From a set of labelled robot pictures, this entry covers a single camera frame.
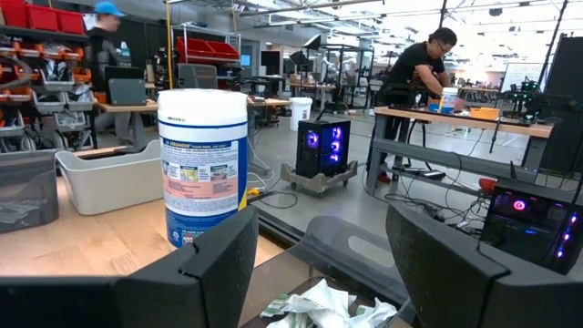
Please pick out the large red storage bin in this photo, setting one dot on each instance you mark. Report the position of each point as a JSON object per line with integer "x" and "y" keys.
{"x": 191, "y": 48}
{"x": 223, "y": 50}

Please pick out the person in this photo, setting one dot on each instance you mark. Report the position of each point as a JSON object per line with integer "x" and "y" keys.
{"x": 102, "y": 50}
{"x": 414, "y": 64}

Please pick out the black studio lamp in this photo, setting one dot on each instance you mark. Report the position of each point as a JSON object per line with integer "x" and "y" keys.
{"x": 313, "y": 42}

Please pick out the large black board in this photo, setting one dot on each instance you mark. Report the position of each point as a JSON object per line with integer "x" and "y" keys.
{"x": 565, "y": 91}

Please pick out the yellow box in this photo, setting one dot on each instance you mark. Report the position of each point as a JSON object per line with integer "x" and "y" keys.
{"x": 484, "y": 113}

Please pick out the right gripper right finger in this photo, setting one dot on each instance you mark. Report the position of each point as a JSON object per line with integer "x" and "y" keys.
{"x": 437, "y": 278}

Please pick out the grey wheeled dolly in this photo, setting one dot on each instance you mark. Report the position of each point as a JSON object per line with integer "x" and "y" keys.
{"x": 319, "y": 182}

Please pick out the black monitor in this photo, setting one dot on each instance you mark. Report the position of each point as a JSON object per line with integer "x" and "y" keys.
{"x": 270, "y": 60}

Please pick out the white bucket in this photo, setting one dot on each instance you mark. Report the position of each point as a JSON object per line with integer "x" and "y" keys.
{"x": 300, "y": 113}

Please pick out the dark translucent plastic bin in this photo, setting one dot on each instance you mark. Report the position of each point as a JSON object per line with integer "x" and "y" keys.
{"x": 341, "y": 237}
{"x": 27, "y": 191}

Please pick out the white disinfecting wipes canister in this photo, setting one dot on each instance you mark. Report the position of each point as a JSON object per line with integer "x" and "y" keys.
{"x": 202, "y": 159}

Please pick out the white board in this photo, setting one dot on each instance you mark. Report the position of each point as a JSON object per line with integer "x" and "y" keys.
{"x": 521, "y": 76}

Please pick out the light grey plastic bin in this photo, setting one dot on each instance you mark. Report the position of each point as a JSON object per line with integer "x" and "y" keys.
{"x": 114, "y": 189}

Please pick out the wooden bench grey frame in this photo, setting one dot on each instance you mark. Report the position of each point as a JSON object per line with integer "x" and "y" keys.
{"x": 455, "y": 119}

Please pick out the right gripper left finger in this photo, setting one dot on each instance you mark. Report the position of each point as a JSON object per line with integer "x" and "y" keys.
{"x": 218, "y": 278}

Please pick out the orange floor device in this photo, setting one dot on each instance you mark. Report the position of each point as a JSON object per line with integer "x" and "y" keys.
{"x": 487, "y": 184}

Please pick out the grey office chair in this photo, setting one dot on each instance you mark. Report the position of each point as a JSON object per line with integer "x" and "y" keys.
{"x": 197, "y": 76}

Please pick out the small wipes tub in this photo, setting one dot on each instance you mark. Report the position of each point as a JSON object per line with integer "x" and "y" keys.
{"x": 448, "y": 101}

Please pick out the black rack frame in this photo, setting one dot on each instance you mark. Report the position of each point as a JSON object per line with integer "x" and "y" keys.
{"x": 346, "y": 77}

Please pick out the black computer tower purple lights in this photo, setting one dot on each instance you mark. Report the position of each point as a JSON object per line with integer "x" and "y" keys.
{"x": 322, "y": 148}

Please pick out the light wooden work table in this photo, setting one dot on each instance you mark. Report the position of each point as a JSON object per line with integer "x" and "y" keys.
{"x": 136, "y": 107}

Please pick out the black robot green lights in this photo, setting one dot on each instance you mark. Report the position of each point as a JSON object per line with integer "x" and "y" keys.
{"x": 528, "y": 97}

